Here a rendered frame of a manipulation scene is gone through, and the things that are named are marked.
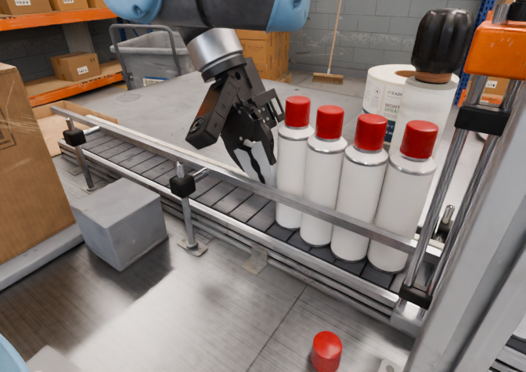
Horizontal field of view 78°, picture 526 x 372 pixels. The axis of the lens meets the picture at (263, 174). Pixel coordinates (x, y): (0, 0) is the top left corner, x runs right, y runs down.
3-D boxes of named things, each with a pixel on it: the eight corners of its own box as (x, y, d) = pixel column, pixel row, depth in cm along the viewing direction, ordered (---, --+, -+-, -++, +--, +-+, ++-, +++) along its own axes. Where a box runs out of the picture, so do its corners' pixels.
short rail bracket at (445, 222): (440, 264, 51) (464, 204, 45) (436, 276, 49) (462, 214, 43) (419, 255, 53) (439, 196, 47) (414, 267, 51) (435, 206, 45)
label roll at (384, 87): (362, 113, 95) (371, 62, 87) (437, 121, 89) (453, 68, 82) (354, 140, 79) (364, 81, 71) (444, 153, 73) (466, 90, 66)
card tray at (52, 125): (120, 131, 96) (117, 118, 94) (27, 167, 78) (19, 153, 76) (67, 110, 110) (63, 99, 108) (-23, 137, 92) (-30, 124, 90)
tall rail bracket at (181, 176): (221, 230, 58) (214, 149, 50) (192, 254, 53) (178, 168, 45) (207, 224, 60) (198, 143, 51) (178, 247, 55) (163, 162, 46)
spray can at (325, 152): (340, 238, 49) (362, 110, 39) (315, 253, 47) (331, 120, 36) (316, 221, 53) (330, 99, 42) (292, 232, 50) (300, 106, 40)
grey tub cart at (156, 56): (167, 113, 339) (150, 12, 289) (225, 116, 331) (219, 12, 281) (124, 152, 264) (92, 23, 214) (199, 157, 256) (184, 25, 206)
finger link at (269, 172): (303, 177, 53) (281, 125, 51) (284, 194, 49) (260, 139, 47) (289, 180, 55) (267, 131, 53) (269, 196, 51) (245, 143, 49)
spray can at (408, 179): (405, 252, 47) (448, 120, 36) (404, 279, 43) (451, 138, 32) (368, 243, 48) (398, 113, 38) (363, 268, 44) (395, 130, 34)
